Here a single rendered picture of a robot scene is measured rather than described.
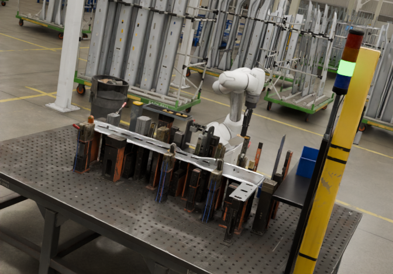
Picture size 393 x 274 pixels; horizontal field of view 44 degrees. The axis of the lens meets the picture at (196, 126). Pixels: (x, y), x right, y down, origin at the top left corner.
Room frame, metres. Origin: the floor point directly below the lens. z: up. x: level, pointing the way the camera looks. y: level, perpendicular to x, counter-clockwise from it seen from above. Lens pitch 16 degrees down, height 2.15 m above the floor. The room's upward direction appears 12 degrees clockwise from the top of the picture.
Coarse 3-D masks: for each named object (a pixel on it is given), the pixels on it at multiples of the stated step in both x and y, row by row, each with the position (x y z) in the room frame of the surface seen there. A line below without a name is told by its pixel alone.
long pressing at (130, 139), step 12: (96, 120) 3.50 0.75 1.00; (108, 132) 3.30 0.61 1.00; (120, 132) 3.36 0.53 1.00; (132, 132) 3.40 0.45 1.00; (144, 144) 3.20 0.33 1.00; (156, 144) 3.25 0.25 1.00; (168, 144) 3.30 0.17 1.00; (180, 156) 3.12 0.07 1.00; (192, 156) 3.17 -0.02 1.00; (204, 168) 3.00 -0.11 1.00; (228, 168) 3.07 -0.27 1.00; (240, 168) 3.12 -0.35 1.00; (240, 180) 2.92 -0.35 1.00; (252, 180) 2.95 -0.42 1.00
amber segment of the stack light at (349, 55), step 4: (344, 48) 2.26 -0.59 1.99; (348, 48) 2.24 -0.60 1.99; (352, 48) 2.23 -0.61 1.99; (344, 52) 2.25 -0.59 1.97; (348, 52) 2.24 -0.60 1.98; (352, 52) 2.23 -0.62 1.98; (356, 52) 2.24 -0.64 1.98; (344, 56) 2.25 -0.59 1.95; (348, 56) 2.24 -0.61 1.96; (352, 56) 2.23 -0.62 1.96; (356, 56) 2.24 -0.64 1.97; (344, 60) 2.24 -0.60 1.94; (348, 60) 2.23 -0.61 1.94; (352, 60) 2.23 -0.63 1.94; (356, 60) 2.25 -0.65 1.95
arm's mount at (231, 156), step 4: (240, 144) 3.85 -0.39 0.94; (232, 148) 3.86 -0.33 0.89; (236, 148) 3.74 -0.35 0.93; (240, 148) 3.86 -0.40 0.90; (228, 152) 3.68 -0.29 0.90; (232, 152) 3.67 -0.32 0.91; (236, 152) 3.77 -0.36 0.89; (224, 156) 3.69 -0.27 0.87; (228, 156) 3.68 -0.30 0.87; (232, 156) 3.68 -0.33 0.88; (236, 156) 3.79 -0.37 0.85; (224, 160) 3.69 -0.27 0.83; (228, 160) 3.68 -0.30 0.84; (232, 160) 3.70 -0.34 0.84; (236, 160) 3.81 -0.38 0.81
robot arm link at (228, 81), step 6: (222, 72) 2.98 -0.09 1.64; (228, 72) 2.96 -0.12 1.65; (234, 72) 2.97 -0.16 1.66; (240, 72) 3.00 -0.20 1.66; (222, 78) 2.95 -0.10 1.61; (228, 78) 2.93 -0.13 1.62; (234, 78) 2.94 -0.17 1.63; (240, 78) 2.96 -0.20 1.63; (246, 78) 2.98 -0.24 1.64; (222, 84) 2.95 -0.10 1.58; (228, 84) 2.93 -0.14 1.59; (234, 84) 2.94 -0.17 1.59; (240, 84) 2.95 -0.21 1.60; (246, 84) 2.97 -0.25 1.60; (222, 90) 3.42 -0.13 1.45; (228, 90) 3.37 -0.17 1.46
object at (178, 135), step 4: (176, 132) 3.39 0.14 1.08; (180, 132) 3.40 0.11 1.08; (184, 132) 3.44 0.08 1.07; (176, 136) 3.37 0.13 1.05; (180, 136) 3.36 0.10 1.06; (176, 140) 3.37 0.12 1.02; (180, 140) 3.36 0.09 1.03; (176, 144) 3.36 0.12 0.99; (180, 144) 3.36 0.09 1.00; (180, 148) 3.36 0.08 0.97; (180, 152) 3.39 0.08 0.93; (176, 160) 3.37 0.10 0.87; (180, 160) 3.42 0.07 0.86; (176, 164) 3.36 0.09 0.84; (176, 168) 3.36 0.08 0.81; (172, 172) 3.37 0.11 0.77; (172, 176) 3.37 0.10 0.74
